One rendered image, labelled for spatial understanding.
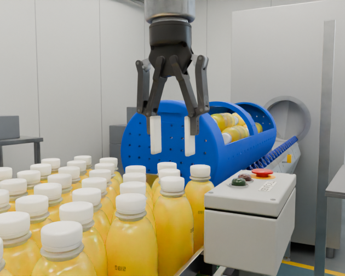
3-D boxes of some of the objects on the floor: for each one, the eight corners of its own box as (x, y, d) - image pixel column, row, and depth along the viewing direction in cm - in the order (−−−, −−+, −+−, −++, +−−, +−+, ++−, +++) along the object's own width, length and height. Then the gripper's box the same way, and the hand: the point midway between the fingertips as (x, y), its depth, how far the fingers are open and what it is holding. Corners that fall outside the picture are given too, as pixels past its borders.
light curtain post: (323, 302, 217) (335, 21, 201) (323, 306, 212) (335, 19, 196) (312, 299, 220) (323, 22, 204) (312, 304, 215) (323, 20, 199)
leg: (291, 259, 277) (293, 181, 271) (289, 262, 272) (292, 183, 266) (283, 258, 279) (285, 180, 274) (282, 260, 274) (284, 182, 268)
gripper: (229, 21, 61) (229, 154, 63) (135, 32, 69) (138, 149, 72) (214, 11, 54) (215, 160, 56) (113, 26, 63) (117, 154, 65)
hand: (172, 138), depth 64 cm, fingers open, 6 cm apart
